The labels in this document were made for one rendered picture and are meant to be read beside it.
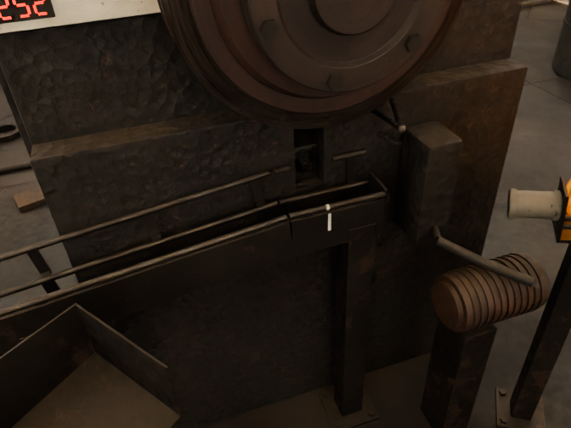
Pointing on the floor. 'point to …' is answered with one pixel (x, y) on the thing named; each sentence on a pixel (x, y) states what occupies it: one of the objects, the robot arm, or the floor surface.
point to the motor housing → (472, 331)
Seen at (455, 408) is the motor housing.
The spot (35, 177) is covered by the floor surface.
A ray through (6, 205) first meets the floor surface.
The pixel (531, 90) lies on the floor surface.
